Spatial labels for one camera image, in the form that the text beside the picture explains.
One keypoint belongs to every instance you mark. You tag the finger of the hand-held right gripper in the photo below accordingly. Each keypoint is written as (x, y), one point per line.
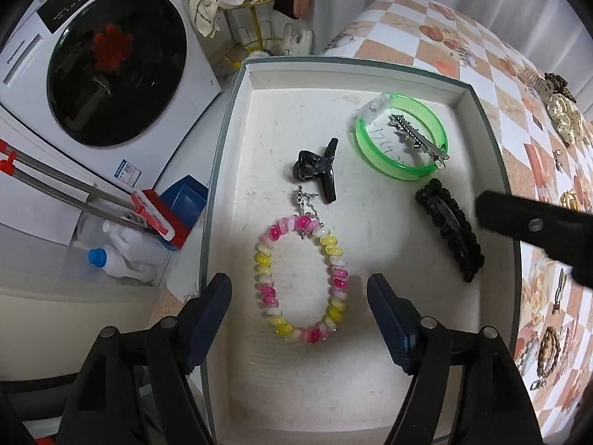
(532, 227)

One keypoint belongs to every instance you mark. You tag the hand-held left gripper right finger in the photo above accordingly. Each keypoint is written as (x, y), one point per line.
(393, 329)

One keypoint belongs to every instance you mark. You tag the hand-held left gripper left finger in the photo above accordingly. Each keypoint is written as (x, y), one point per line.
(208, 322)

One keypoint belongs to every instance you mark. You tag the black beaded hair clip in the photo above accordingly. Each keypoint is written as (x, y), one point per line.
(449, 222)

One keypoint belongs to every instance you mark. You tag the white shallow tray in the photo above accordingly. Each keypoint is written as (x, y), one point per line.
(370, 222)

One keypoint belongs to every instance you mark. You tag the silver metal hair clip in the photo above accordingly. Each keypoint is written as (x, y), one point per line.
(417, 139)

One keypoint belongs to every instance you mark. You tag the black claw clip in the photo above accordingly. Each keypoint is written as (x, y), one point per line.
(310, 167)

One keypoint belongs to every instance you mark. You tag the green translucent bangle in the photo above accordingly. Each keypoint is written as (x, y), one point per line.
(366, 148)

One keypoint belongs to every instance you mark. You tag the small silver clip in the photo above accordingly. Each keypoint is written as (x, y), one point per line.
(558, 161)

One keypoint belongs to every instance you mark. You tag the white bottle blue cap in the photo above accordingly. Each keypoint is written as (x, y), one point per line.
(125, 264)

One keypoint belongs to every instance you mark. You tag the cream polka dot scrunchie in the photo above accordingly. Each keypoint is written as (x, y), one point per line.
(567, 123)

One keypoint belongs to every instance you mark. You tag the white plastic jug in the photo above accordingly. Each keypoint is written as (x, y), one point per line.
(129, 236)

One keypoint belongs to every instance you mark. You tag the red broom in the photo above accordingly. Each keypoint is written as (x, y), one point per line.
(153, 215)

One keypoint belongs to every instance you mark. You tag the blue dustpan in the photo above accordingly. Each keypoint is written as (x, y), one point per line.
(185, 199)

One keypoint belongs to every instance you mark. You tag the leopard print scrunchie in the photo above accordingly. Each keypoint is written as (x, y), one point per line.
(558, 83)

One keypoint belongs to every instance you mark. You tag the clear beige hair claw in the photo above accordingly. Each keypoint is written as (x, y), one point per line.
(535, 81)

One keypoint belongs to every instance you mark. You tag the checkered printed tablecloth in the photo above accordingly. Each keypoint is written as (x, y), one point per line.
(403, 23)

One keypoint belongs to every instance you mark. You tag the white washing machine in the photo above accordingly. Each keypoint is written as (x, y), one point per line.
(106, 69)

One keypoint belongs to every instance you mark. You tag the white slipper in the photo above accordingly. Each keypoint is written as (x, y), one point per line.
(299, 44)

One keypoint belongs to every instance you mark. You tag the gold slipper rack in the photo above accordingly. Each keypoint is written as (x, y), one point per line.
(254, 28)

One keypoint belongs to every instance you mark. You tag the cream cloth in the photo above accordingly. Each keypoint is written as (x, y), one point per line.
(206, 7)

